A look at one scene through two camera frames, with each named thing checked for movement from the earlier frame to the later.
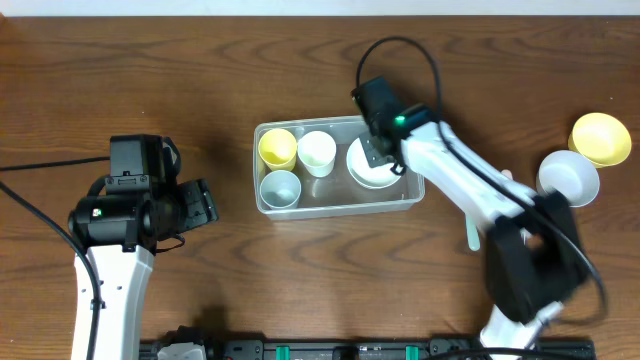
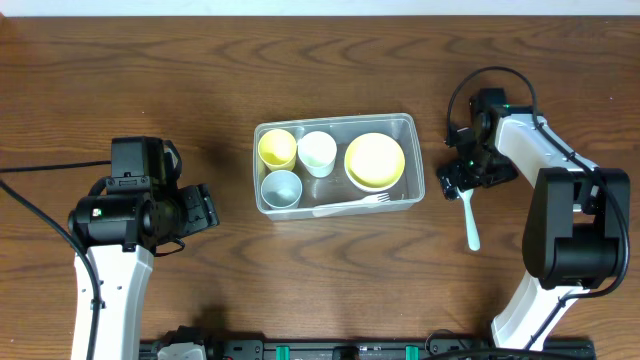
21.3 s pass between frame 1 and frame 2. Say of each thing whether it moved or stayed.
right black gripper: moved
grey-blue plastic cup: stayed
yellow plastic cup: stayed
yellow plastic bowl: moved
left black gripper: stayed
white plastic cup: stayed
